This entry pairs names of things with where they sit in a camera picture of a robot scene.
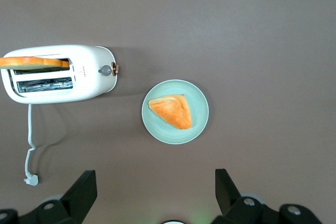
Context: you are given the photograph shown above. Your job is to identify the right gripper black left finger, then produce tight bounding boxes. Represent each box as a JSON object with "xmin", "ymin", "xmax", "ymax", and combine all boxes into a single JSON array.
[{"xmin": 18, "ymin": 169, "xmax": 98, "ymax": 224}]

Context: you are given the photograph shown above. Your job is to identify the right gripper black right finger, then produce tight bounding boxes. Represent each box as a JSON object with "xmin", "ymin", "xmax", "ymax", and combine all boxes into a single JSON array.
[{"xmin": 215, "ymin": 168, "xmax": 279, "ymax": 224}]

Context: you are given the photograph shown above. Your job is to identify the white two-slot toaster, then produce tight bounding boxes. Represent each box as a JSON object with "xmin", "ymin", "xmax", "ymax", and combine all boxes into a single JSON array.
[{"xmin": 0, "ymin": 45, "xmax": 122, "ymax": 104}]

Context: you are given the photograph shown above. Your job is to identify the pale green round plate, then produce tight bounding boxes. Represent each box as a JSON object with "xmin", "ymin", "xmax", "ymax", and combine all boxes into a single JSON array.
[{"xmin": 141, "ymin": 79, "xmax": 210, "ymax": 145}]

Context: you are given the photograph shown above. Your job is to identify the triangular orange bread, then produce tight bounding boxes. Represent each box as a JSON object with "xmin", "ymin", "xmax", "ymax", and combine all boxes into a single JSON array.
[{"xmin": 148, "ymin": 93, "xmax": 193, "ymax": 131}]

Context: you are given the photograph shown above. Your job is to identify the orange toast slice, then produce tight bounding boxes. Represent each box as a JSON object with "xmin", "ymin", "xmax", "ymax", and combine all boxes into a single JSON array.
[{"xmin": 0, "ymin": 56, "xmax": 70, "ymax": 71}]

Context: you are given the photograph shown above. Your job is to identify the brown table cloth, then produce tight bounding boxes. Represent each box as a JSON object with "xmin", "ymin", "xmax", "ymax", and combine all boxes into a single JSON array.
[{"xmin": 0, "ymin": 0, "xmax": 336, "ymax": 224}]

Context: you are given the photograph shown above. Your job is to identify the white power cord with plug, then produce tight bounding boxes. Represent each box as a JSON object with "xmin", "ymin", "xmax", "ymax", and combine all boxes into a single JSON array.
[{"xmin": 23, "ymin": 103, "xmax": 39, "ymax": 187}]

